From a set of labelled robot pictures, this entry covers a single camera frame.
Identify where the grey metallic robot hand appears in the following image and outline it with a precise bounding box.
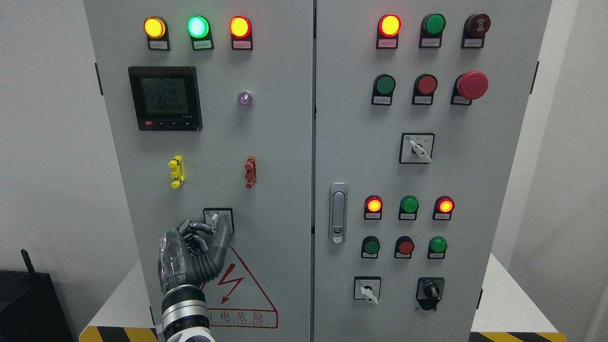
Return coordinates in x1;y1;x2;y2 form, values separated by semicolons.
158;219;232;295

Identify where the white rotary selector switch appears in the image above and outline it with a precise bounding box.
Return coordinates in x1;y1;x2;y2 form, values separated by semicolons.
202;207;235;234
353;276;381;305
399;133;435;164

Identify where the green lit indicator light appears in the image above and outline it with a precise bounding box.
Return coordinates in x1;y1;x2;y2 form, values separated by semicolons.
187;15;214;51

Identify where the yellow indicator light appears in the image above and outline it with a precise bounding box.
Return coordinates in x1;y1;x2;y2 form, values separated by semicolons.
143;17;170;51

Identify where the red electric hazard warning sticker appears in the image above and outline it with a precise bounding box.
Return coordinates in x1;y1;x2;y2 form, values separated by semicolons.
202;247;279;329

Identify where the yellow plastic clip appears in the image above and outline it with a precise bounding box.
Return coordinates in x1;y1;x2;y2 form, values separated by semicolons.
168;155;185;189

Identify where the red plastic clip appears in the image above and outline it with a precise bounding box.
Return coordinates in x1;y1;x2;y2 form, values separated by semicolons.
245;156;257;189

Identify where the grey left cabinet door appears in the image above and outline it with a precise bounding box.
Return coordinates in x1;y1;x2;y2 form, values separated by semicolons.
84;0;314;342

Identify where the grey cabinet door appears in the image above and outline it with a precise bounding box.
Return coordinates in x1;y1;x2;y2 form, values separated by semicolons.
84;0;314;342
313;0;551;342

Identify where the black digital power meter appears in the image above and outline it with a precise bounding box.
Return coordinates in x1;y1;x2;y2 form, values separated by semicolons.
128;66;203;131

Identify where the small clear purple lamp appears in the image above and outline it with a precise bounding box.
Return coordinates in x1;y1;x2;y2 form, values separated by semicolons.
237;91;254;108

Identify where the black box with antenna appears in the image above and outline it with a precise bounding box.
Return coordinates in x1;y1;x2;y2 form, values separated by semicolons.
0;249;73;342

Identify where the green push button lower left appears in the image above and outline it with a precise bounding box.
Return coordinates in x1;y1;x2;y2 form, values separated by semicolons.
361;236;380;258

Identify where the green push button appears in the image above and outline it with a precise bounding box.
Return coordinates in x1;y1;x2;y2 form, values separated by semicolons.
427;237;448;259
371;74;397;106
361;236;380;258

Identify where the red lit indicator middle left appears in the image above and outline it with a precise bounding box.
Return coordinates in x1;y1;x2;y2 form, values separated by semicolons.
363;195;383;219

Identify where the red push button lower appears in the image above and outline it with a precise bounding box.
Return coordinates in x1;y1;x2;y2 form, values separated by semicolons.
394;236;415;259

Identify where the red push button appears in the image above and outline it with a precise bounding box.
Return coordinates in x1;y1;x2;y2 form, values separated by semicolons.
412;74;438;105
394;236;415;259

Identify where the green indicator middle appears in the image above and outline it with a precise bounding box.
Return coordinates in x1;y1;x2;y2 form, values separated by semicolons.
398;196;419;220

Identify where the red lit indicator light left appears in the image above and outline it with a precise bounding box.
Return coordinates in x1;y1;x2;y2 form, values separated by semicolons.
229;15;253;50

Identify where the green push button lower right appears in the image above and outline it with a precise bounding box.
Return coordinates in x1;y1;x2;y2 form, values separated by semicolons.
427;237;448;259

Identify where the green push button upper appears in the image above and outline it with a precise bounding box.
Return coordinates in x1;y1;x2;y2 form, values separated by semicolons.
371;74;397;106

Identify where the red lit indicator middle right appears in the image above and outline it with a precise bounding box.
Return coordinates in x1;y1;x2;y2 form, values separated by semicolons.
432;196;455;221

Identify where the grey right cabinet door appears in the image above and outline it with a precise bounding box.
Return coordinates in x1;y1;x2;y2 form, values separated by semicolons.
313;0;551;342

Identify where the red push button upper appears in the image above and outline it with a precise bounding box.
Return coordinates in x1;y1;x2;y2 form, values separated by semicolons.
412;74;438;105

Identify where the red lit indicator top right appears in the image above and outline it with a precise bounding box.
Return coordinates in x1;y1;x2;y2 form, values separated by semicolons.
376;13;401;49

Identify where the red emergency stop mushroom button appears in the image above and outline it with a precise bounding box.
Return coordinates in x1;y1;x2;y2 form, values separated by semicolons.
450;71;489;106

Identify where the white platform with hazard stripes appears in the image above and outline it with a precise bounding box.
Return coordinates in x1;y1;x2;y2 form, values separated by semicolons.
79;256;566;342

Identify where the green indicator top right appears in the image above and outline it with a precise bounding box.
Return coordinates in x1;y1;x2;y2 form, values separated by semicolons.
419;13;447;48

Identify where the dark red buzzer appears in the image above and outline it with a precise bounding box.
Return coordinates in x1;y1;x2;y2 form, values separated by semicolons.
461;13;491;48

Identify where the silver door lock handle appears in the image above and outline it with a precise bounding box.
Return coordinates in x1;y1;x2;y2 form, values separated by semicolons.
329;182;348;244

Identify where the black rotary selector switch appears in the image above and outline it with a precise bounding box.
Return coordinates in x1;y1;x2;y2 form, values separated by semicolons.
416;277;445;310

